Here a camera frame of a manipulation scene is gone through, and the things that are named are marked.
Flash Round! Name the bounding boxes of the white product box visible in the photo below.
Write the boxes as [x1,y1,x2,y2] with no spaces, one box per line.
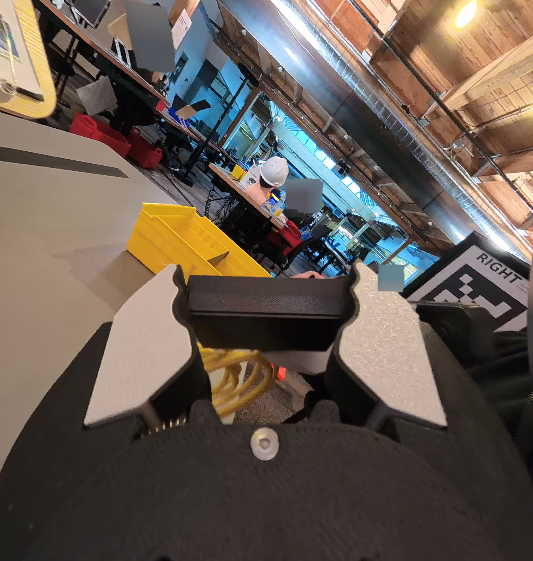
[240,160,262,190]

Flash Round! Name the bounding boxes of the black network switch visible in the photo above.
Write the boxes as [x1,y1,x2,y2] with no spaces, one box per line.
[185,275,359,352]

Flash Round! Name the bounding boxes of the wooden table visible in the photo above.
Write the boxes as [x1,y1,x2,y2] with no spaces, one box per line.
[208,163,290,229]

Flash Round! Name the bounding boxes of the yellow divided plastic bin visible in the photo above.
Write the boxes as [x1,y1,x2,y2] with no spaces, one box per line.
[127,202,274,281]

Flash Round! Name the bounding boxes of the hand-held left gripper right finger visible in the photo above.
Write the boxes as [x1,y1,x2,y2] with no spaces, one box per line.
[325,259,448,429]

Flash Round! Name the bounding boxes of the black tape strip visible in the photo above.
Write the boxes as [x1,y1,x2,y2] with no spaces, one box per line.
[0,144,130,179]

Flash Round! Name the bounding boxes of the black pole stand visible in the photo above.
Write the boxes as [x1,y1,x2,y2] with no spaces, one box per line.
[181,63,262,188]

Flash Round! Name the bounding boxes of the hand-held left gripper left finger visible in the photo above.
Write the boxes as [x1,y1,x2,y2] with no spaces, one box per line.
[83,264,212,429]

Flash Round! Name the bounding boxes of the yellow ethernet cable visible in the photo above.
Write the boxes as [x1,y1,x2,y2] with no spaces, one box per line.
[198,344,276,417]

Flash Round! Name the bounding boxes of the grey cloth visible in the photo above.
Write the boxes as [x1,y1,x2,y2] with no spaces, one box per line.
[75,75,119,117]

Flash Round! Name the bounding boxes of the pink mannequin head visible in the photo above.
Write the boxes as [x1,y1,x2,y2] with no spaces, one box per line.
[244,175,277,207]

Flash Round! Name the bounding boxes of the long wooden desk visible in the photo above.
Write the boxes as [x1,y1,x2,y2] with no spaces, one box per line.
[34,0,233,164]

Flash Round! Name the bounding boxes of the white hard hat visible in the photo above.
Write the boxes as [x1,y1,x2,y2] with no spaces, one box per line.
[259,156,290,187]

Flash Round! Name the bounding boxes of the white instruction sheet stand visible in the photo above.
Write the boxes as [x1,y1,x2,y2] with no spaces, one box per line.
[0,0,58,120]

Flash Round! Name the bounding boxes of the black mesh chair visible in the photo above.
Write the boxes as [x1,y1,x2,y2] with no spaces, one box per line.
[271,226,335,276]

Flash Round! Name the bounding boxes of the black monitor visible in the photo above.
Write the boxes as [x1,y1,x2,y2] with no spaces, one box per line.
[71,0,112,30]

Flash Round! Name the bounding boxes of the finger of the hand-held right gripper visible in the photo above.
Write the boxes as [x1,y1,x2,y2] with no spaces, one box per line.
[254,351,335,374]

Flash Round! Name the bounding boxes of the metal ventilation duct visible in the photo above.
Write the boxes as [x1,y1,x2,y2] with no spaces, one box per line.
[220,0,533,264]

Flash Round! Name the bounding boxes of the black framed marker sign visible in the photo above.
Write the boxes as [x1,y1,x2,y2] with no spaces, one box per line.
[401,231,533,334]

